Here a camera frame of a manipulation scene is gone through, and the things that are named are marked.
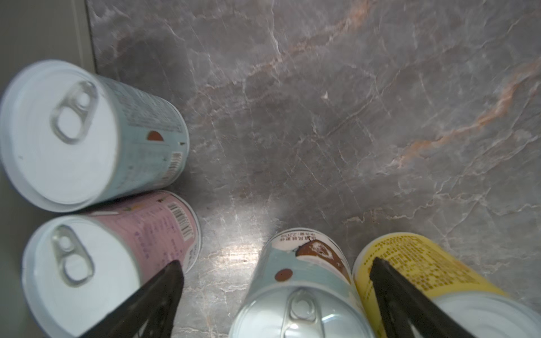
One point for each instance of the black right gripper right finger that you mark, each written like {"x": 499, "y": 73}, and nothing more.
{"x": 405, "y": 309}

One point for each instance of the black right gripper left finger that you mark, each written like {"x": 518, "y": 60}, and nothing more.
{"x": 149, "y": 312}

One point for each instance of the pink labelled white can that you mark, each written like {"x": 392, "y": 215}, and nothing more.
{"x": 78, "y": 268}

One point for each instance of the teal labelled white can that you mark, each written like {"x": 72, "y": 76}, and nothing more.
{"x": 302, "y": 287}

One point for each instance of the yellow labelled white can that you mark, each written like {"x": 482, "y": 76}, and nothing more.
{"x": 467, "y": 297}

